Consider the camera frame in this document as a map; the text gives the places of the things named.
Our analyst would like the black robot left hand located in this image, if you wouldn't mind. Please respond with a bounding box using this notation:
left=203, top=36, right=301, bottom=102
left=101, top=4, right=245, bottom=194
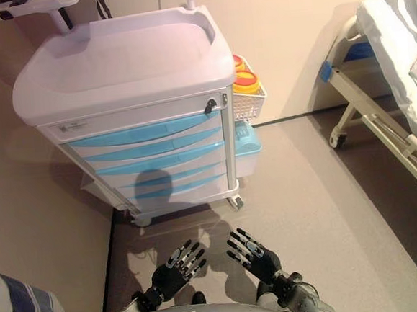
left=148, top=237, right=211, bottom=302

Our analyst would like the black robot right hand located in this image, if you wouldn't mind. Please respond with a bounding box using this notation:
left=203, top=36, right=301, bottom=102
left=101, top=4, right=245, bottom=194
left=223, top=223, right=284, bottom=288

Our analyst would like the black robot left foot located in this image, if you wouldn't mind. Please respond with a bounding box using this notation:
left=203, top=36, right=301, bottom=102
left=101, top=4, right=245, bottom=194
left=189, top=289, right=209, bottom=306

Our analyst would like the white cart side rack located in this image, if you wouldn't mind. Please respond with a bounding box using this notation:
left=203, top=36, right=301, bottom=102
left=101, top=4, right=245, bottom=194
left=81, top=168, right=142, bottom=219

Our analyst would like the white bin blue lid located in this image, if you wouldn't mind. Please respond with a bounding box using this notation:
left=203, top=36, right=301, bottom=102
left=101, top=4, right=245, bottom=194
left=231, top=119, right=266, bottom=179

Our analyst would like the black cabinet key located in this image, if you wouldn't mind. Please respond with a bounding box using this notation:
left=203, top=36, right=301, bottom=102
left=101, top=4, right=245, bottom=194
left=202, top=96, right=221, bottom=115

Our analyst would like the yellow sharps container red lid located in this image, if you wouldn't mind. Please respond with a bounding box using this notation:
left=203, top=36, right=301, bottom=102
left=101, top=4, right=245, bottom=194
left=230, top=68, right=263, bottom=98
left=232, top=53, right=248, bottom=72

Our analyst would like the blue bed corner bumper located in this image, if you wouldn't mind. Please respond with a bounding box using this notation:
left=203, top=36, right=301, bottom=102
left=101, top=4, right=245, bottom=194
left=318, top=59, right=336, bottom=83

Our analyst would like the blue bed mattress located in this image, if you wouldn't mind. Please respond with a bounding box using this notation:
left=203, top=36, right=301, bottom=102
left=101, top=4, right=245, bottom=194
left=342, top=40, right=375, bottom=63

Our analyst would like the pale blue bedding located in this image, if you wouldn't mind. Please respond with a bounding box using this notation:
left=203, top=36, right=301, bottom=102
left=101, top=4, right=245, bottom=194
left=354, top=0, right=417, bottom=159

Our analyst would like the white shelf on pole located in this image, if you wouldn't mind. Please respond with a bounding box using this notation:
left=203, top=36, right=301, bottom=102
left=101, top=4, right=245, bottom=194
left=0, top=0, right=89, bottom=40

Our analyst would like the white drawer blue handle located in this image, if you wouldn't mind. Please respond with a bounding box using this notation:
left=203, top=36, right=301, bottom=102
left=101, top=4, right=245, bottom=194
left=116, top=172, right=230, bottom=210
left=107, top=160, right=229, bottom=191
left=80, top=125, right=227, bottom=166
left=64, top=110, right=226, bottom=152

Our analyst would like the white wire basket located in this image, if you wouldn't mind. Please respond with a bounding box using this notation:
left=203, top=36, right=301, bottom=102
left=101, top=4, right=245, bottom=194
left=230, top=85, right=270, bottom=123

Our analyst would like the white hospital bed frame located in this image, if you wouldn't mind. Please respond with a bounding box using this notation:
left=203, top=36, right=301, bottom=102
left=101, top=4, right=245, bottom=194
left=315, top=8, right=417, bottom=220

